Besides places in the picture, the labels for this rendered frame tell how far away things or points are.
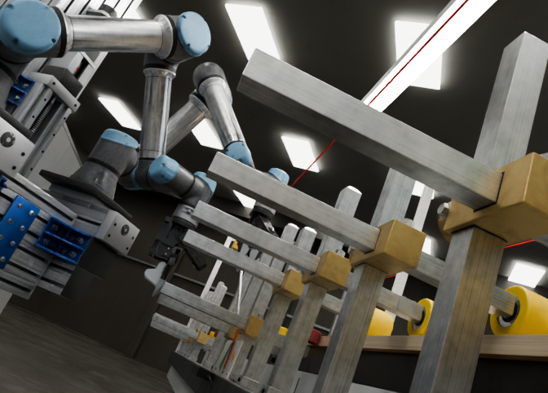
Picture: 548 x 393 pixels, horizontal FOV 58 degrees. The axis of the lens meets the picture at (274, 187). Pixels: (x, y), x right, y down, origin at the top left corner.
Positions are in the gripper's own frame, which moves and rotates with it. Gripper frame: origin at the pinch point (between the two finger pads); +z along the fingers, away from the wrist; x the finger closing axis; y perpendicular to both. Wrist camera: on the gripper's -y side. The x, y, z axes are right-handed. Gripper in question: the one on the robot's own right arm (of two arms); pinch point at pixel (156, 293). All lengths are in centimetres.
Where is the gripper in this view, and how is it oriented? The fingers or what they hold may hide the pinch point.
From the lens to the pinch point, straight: 137.7
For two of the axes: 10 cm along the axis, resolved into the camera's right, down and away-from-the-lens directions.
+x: 2.4, -2.8, -9.3
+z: -3.8, 8.5, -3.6
